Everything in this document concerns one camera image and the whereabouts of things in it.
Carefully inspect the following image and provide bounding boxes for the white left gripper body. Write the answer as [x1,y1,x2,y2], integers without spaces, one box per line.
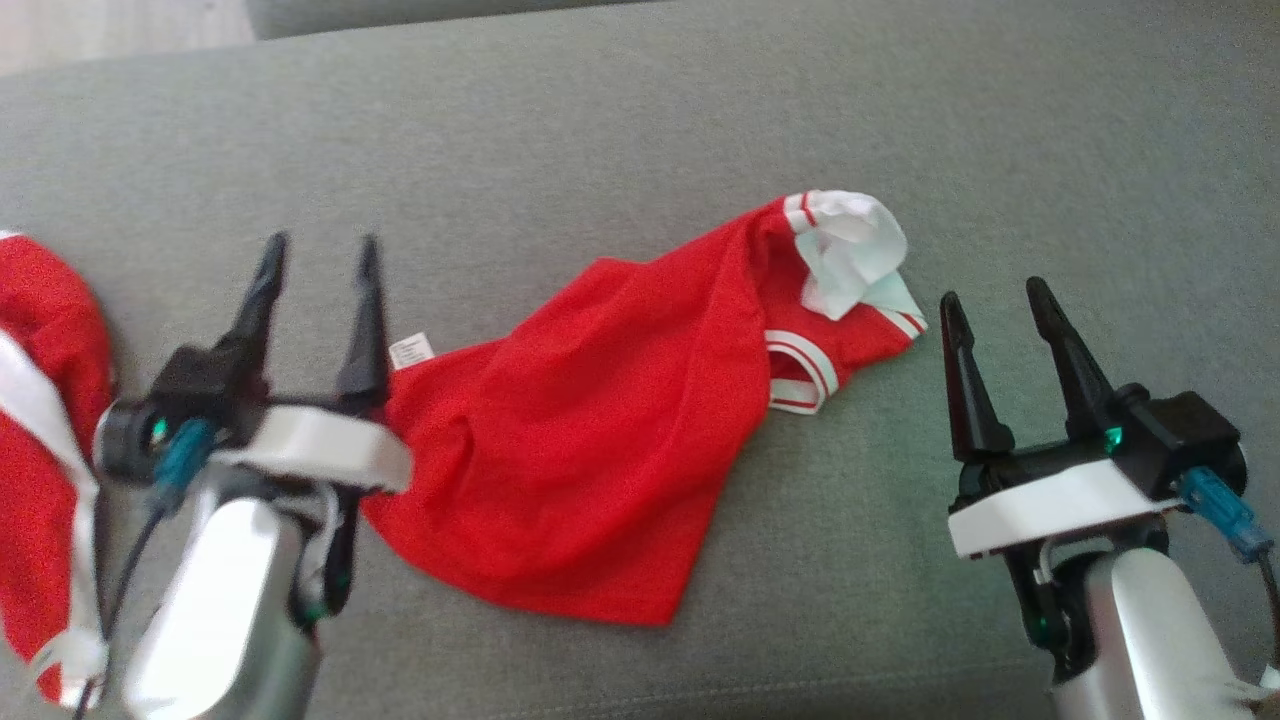
[210,405,413,626]

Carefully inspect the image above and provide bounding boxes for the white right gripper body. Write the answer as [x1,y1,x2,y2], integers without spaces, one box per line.
[948,440,1181,681]

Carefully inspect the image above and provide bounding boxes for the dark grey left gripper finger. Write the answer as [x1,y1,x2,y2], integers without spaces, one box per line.
[218,232,291,386]
[336,235,392,411]

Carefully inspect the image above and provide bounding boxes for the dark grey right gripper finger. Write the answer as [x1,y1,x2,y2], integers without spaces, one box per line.
[1025,276,1121,443]
[938,291,1016,463]

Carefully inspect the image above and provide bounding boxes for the red shorts with white panels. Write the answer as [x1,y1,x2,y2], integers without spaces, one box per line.
[360,190,929,627]

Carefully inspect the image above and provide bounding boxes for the red jersey with white trim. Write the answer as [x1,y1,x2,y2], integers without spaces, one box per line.
[0,230,119,709]

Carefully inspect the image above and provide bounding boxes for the large grey sofa ottoman cushion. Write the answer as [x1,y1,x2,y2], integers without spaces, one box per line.
[0,0,1280,720]

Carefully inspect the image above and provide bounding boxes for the black left cable blue plug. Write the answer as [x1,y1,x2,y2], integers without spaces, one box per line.
[70,420,216,716]

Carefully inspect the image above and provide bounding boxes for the black cable blue plug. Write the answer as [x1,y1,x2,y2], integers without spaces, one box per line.
[1178,468,1280,651]
[70,420,216,716]

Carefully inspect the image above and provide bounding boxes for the black right cable blue plug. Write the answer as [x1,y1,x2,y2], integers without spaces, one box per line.
[1178,468,1280,651]

